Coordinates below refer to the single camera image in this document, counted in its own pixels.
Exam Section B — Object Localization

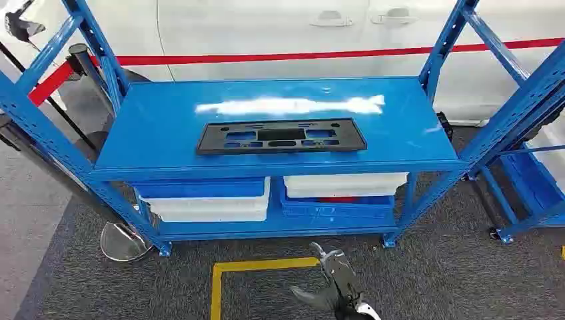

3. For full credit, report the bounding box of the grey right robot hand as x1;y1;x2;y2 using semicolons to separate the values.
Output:
290;241;366;320

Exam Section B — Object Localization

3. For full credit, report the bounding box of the black plastic plate with cutouts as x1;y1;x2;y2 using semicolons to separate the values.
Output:
196;117;368;156

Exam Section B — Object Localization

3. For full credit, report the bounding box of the blue plastic bin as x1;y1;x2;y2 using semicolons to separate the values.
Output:
132;176;266;199
500;145;565;227
279;179;395;219

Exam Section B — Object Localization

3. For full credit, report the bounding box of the yellow floor tape square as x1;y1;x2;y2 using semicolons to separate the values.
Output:
210;257;321;320

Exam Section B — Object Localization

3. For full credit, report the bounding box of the blue steel shelf rack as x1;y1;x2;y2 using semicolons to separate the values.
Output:
0;0;565;258
474;143;565;246

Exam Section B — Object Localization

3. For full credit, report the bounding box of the stanchion with chrome base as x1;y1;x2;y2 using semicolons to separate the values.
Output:
0;112;155;264

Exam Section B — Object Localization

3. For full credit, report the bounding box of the red barrier belt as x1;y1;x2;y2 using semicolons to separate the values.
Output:
27;61;76;107
90;37;565;67

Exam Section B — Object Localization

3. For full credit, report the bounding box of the white car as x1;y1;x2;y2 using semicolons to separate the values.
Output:
0;0;565;133

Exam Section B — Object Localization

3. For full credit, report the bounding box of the dark angular object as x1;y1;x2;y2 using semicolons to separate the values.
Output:
4;0;46;44

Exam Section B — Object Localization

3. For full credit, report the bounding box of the black stanchion post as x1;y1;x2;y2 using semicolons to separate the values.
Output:
0;41;111;162
66;43;117;117

